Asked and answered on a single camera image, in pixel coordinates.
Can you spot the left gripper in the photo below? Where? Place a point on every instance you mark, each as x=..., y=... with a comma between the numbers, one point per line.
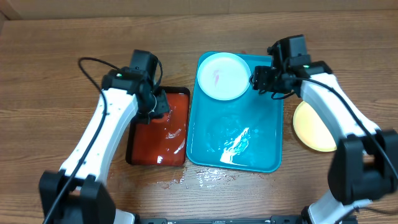
x=163, y=108

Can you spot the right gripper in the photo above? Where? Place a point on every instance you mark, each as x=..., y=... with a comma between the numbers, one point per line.
x=261, y=78

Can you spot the yellow plate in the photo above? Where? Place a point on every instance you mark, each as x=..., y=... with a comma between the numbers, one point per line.
x=311, y=130

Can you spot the light blue plate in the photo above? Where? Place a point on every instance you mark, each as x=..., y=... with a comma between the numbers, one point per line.
x=223, y=76

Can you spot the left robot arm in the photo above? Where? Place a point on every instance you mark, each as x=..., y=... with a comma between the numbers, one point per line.
x=77, y=192

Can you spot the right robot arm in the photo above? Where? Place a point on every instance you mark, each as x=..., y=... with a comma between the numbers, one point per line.
x=364, y=167

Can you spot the black tray with red water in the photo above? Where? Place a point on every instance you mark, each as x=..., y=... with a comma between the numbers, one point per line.
x=163, y=141

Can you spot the teal plastic tray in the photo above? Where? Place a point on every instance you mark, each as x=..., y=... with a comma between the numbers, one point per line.
x=245, y=133

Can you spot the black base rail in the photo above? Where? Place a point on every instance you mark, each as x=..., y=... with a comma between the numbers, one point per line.
x=217, y=221

